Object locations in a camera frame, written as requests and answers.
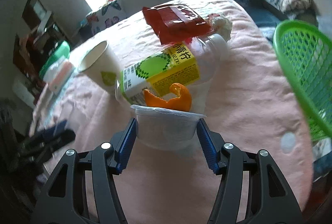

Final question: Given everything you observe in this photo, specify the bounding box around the red snack bag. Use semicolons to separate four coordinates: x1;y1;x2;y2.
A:
142;4;213;45

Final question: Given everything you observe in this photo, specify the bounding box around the lime juice plastic bottle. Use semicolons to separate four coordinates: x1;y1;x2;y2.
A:
115;34;228;106

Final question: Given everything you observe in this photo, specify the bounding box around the clear plastic cup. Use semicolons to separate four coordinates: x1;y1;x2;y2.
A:
131;105;206;151

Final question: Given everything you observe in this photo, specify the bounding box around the left butterfly cushion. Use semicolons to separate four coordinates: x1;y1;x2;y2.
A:
86;0;127;35

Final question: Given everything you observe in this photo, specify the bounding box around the green plastic basket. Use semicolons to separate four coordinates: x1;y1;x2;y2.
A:
273;20;331;141

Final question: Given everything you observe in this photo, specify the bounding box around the dark wooden shelf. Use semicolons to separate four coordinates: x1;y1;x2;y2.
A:
13;0;71;86

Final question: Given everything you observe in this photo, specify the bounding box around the green plastic tub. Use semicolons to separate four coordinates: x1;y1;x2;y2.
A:
39;40;70;79

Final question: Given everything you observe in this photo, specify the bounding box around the crumpled patterned cloth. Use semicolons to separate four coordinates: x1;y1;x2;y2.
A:
280;0;312;13

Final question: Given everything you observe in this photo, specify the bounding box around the white paper cup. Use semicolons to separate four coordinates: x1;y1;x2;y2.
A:
78;41;122;95

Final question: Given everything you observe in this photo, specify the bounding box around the white tissue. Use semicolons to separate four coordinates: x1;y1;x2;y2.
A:
209;13;232;41

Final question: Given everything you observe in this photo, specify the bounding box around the pink tissue pack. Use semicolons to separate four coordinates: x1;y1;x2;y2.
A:
43;55;75;95

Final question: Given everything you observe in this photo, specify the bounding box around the orange peel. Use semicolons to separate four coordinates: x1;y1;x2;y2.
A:
144;83;192;112

